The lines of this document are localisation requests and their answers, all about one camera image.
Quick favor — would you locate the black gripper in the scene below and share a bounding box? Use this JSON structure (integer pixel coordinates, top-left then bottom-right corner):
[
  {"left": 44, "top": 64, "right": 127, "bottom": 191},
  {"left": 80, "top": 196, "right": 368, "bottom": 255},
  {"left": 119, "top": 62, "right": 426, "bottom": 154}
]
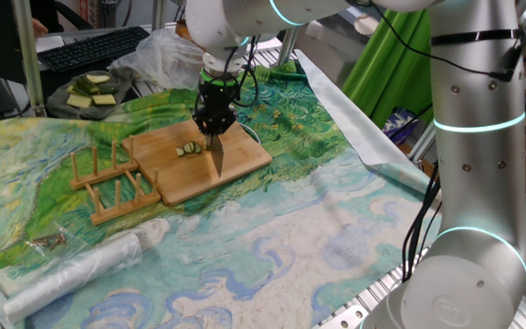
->
[{"left": 192, "top": 82, "right": 240, "bottom": 137}]

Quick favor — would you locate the steel kitchen knife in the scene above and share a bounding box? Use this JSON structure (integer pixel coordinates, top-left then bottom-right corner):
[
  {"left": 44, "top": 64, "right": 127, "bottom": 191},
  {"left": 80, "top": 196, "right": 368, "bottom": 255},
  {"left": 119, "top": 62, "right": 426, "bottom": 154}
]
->
[{"left": 205, "top": 133, "right": 226, "bottom": 180}]

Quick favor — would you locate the dark green cucumber peel piece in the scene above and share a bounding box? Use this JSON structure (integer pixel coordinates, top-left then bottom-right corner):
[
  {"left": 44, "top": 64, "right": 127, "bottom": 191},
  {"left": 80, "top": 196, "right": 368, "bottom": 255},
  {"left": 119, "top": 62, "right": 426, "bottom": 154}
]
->
[{"left": 73, "top": 76, "right": 121, "bottom": 96}]

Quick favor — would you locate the person's hand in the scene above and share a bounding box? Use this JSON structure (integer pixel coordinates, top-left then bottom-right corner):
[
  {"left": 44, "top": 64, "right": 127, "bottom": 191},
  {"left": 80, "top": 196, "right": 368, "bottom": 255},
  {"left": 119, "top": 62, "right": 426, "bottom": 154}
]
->
[{"left": 32, "top": 17, "right": 50, "bottom": 40}]

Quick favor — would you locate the bamboo cutting board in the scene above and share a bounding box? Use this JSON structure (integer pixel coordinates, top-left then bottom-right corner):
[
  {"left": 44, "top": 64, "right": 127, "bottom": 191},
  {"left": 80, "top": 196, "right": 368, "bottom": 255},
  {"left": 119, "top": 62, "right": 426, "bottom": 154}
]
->
[{"left": 121, "top": 119, "right": 274, "bottom": 207}]

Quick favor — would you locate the crumpled clear plastic bag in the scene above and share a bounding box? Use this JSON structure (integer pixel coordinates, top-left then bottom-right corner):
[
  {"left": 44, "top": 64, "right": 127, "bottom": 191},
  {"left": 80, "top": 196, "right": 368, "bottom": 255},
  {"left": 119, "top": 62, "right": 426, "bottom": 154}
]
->
[{"left": 107, "top": 28, "right": 205, "bottom": 90}]

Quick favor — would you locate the wooden peg dish rack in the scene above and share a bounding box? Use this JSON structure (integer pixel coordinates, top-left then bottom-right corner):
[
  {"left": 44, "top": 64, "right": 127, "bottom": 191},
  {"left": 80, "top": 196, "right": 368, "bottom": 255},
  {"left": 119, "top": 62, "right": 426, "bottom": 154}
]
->
[{"left": 68, "top": 134, "right": 163, "bottom": 227}]

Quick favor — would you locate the painted landscape tablecloth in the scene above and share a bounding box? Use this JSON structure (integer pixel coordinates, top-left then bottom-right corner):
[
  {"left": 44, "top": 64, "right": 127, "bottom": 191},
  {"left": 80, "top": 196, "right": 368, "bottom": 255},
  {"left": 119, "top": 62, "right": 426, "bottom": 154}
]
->
[{"left": 0, "top": 48, "right": 447, "bottom": 329}]

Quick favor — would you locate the black computer keyboard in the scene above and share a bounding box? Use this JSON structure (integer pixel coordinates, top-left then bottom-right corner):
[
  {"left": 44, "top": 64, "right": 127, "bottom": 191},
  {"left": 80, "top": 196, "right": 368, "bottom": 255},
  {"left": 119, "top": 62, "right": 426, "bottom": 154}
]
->
[{"left": 37, "top": 26, "right": 152, "bottom": 74}]

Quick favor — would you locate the bright green cloth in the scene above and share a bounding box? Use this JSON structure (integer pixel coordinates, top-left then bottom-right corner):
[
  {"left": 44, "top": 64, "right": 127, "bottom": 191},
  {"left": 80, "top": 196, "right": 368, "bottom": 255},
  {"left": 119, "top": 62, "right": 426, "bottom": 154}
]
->
[{"left": 341, "top": 7, "right": 434, "bottom": 130}]

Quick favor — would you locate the blue patterned bag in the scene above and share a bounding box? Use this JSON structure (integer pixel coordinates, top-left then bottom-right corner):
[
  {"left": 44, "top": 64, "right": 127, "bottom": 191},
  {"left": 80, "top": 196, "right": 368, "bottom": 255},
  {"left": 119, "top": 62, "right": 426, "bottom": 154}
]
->
[{"left": 383, "top": 107, "right": 424, "bottom": 148}]

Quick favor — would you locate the clear bag of brass screws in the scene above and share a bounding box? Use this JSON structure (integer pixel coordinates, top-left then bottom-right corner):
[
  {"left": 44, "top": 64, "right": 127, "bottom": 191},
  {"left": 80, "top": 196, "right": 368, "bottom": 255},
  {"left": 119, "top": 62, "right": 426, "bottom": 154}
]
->
[{"left": 24, "top": 221, "right": 92, "bottom": 264}]

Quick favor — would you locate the roll of clear plastic bags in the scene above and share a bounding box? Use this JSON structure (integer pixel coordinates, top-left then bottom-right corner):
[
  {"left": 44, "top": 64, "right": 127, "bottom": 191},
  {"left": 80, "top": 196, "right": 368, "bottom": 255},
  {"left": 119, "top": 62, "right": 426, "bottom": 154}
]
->
[{"left": 1, "top": 218, "right": 174, "bottom": 325}]

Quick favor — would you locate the thin black cable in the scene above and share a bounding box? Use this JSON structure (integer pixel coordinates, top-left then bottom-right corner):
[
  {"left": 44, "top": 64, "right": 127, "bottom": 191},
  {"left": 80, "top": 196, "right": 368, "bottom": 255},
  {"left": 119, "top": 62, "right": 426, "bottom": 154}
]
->
[{"left": 223, "top": 34, "right": 261, "bottom": 110}]

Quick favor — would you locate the aluminium frame post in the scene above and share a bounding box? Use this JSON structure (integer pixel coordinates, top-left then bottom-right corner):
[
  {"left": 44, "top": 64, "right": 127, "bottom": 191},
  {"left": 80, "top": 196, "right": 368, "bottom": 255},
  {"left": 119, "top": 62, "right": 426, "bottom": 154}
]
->
[
  {"left": 151, "top": 0, "right": 169, "bottom": 33},
  {"left": 11, "top": 0, "right": 47, "bottom": 118},
  {"left": 273, "top": 25, "right": 302, "bottom": 69}
]

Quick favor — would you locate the aluminium frame bar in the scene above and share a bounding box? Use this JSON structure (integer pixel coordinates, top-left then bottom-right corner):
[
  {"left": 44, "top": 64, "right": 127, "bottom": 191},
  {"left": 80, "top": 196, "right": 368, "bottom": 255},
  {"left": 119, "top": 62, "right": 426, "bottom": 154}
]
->
[{"left": 407, "top": 113, "right": 437, "bottom": 165}]

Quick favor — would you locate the black cable bundle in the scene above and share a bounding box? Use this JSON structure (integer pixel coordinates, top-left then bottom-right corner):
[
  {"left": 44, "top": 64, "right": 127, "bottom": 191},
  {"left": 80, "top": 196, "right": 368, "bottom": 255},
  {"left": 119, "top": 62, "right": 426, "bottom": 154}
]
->
[{"left": 401, "top": 162, "right": 443, "bottom": 284}]

